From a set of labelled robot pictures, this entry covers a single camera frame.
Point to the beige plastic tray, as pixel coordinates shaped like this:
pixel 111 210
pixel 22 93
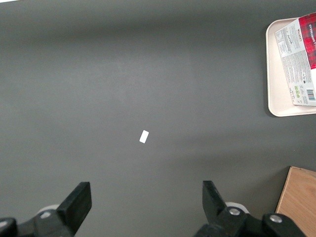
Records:
pixel 274 74

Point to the wooden drawer cabinet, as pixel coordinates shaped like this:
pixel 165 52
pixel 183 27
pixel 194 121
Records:
pixel 298 197

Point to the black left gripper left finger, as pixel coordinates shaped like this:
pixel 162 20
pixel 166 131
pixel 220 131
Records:
pixel 71 212

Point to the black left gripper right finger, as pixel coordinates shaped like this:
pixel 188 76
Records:
pixel 217 212

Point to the red tartan shortbread box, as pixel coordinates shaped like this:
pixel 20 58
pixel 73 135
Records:
pixel 296 61

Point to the small white label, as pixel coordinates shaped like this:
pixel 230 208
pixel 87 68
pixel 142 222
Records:
pixel 143 136

